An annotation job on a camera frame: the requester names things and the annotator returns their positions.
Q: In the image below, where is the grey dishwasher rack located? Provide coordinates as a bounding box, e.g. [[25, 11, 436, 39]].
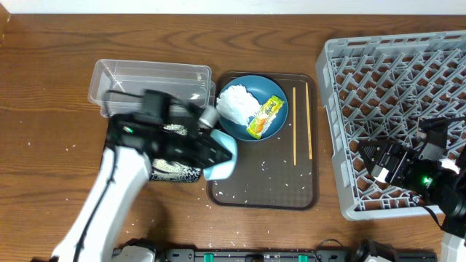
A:
[[316, 31, 465, 221]]

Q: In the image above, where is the dark blue plate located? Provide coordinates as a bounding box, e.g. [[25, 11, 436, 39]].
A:
[[218, 75, 288, 141]]

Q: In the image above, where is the clear plastic bin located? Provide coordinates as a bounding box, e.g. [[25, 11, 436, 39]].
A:
[[88, 59, 216, 117]]

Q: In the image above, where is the yellow green snack wrapper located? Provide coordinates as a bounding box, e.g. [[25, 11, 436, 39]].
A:
[[246, 95, 285, 140]]

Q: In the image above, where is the pile of rice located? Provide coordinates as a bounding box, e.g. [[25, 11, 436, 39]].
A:
[[151, 123, 202, 183]]

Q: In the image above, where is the brown serving tray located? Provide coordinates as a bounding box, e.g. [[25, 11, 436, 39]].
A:
[[208, 71, 319, 210]]

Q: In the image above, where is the wooden chopstick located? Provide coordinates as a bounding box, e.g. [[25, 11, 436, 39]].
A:
[[293, 87, 296, 166], [305, 82, 313, 160]]

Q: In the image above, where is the pink cup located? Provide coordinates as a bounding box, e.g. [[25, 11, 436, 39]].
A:
[[439, 158, 459, 175]]

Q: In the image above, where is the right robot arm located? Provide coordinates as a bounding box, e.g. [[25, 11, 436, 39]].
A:
[[357, 140, 465, 261]]

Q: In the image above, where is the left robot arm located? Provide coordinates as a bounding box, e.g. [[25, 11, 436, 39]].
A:
[[50, 102, 238, 261]]

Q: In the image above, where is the white tissue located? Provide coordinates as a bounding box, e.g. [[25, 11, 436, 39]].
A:
[[216, 84, 261, 126]]

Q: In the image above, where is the black waste tray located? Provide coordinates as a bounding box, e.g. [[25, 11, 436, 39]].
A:
[[105, 113, 203, 183]]

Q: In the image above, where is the light blue bowl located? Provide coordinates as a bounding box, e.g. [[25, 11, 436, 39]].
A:
[[203, 129, 238, 180]]

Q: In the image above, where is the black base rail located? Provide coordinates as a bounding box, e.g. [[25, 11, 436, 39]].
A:
[[111, 239, 438, 262]]

